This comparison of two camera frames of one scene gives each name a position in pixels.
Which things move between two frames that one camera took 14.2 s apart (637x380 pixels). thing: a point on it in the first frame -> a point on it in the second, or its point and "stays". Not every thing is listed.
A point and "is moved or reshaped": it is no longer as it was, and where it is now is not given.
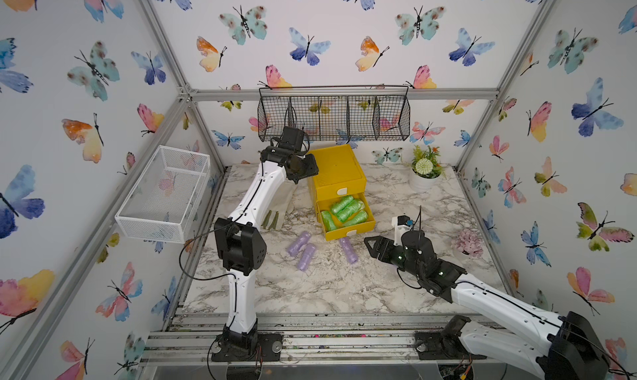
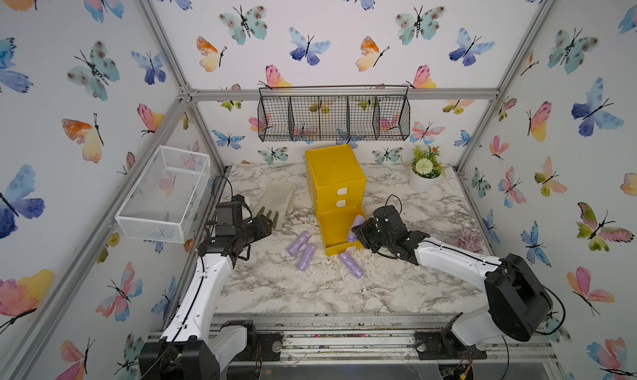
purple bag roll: x=300 y=241 stays
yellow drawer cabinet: x=340 y=173 is moved or reshaped
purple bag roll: x=309 y=251 stays
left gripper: x=311 y=168 -> x=262 y=228
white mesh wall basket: x=163 y=203 stays
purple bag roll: x=351 y=255 -> x=351 y=265
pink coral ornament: x=470 y=242 stays
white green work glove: x=279 y=204 stays
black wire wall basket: x=335 y=113 stays
